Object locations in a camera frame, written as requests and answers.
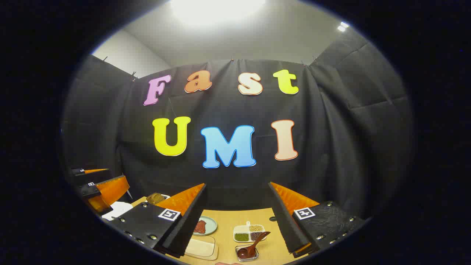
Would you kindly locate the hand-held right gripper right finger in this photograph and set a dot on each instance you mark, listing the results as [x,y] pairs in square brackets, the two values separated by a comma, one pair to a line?
[323,222]

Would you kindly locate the dark red beans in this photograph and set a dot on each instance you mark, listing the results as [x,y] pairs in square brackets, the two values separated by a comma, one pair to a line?
[254,235]

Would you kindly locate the brown wooden spoon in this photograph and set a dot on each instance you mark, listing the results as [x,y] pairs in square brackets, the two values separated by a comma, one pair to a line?
[247,252]

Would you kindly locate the brown bread slice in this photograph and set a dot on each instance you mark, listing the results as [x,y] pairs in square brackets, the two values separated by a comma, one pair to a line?
[155,198]

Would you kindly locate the white divided dish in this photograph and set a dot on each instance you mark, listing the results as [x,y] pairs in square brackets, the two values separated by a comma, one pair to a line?
[241,230]

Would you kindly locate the brown meat slice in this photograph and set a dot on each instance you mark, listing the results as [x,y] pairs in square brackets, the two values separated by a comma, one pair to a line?
[200,227]

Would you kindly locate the green mung beans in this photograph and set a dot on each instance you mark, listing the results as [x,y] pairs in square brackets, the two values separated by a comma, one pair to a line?
[241,237]

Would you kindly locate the clear plastic tray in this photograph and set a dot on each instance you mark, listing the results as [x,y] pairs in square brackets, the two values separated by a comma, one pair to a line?
[216,250]

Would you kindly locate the black backdrop cloth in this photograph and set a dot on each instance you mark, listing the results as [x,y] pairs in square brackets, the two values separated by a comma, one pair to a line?
[220,106]

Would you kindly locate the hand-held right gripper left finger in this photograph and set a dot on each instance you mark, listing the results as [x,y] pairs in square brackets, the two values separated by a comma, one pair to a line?
[147,224]

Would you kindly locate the large ceiling light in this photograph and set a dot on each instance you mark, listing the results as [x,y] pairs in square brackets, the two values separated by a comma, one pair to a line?
[217,9]

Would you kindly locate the beige board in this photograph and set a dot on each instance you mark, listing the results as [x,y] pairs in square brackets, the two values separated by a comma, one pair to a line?
[200,247]

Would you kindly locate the clear square chopstick holder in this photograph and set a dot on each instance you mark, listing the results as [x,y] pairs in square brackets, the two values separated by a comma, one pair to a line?
[255,257]

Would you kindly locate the small ceiling spotlight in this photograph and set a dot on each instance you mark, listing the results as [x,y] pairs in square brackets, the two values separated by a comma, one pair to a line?
[343,26]

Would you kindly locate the pale green plate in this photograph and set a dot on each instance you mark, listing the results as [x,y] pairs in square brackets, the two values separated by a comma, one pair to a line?
[211,224]

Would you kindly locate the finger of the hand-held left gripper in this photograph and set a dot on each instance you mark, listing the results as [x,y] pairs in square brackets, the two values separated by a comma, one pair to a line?
[110,191]
[92,177]

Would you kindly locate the white rice cooker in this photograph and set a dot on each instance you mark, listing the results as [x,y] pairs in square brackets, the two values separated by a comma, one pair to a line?
[117,210]

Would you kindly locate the white rice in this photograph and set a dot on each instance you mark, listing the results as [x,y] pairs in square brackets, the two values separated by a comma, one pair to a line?
[241,229]

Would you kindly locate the yellow soybeans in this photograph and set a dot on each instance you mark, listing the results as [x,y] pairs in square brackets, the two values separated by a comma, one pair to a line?
[256,228]

